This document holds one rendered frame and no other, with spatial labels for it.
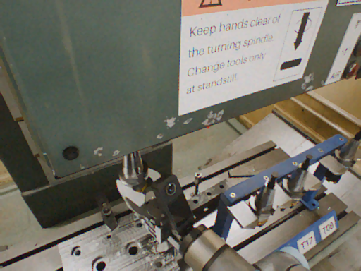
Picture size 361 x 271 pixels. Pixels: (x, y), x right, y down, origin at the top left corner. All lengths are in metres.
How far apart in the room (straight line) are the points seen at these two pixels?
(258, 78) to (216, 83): 0.05
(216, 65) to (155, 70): 0.05
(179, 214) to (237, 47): 0.34
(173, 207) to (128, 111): 0.31
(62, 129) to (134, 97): 0.05
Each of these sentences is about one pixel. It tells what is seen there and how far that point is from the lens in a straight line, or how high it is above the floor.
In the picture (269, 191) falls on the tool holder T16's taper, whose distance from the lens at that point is 0.60.
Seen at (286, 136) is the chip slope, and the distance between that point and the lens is 1.51.
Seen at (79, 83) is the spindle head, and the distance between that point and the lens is 0.17.
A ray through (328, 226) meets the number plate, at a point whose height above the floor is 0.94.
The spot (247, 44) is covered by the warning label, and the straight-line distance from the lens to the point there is 0.23.
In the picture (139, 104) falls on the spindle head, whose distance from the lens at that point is 0.20.
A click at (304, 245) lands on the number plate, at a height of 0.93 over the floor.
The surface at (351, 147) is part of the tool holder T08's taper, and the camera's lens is 0.84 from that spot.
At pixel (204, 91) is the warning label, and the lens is 0.22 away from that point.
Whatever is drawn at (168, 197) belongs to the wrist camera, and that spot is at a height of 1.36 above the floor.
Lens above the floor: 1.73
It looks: 41 degrees down
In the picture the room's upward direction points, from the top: 2 degrees clockwise
